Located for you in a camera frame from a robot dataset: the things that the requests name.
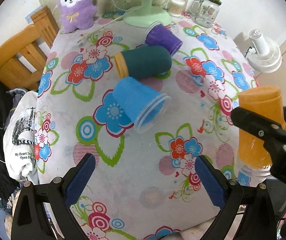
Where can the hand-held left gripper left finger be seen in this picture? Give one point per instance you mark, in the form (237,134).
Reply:
(80,180)

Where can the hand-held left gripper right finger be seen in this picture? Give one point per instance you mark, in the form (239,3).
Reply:
(211,183)

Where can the orange plastic cup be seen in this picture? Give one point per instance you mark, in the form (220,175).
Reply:
(258,100)

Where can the blue plastic cup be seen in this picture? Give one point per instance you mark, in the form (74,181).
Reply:
(138,102)

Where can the green plastic cup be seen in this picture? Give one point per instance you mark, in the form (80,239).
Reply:
(163,75)

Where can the purple plastic cup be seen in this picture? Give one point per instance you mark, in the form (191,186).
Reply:
(163,38)

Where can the dark teal cup yellow rim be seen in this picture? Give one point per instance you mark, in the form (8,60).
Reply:
(145,61)

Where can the floral tablecloth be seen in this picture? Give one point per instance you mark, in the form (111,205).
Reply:
(143,160)

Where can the white clip fan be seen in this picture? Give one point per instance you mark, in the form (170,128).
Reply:
(264,52)

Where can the white printed t-shirt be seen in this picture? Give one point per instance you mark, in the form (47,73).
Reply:
(20,140)

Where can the grey blue cloth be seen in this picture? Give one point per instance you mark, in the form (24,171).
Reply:
(19,95)

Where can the glass mug jar green lid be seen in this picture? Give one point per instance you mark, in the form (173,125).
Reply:
(206,10)

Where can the cotton swab container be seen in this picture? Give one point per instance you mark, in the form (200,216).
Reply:
(176,7)

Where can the wooden chair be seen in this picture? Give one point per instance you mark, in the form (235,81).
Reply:
(20,52)

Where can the green desk fan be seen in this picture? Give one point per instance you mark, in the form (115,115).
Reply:
(145,10)

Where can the purple plush toy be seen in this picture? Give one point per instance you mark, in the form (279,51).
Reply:
(76,6)

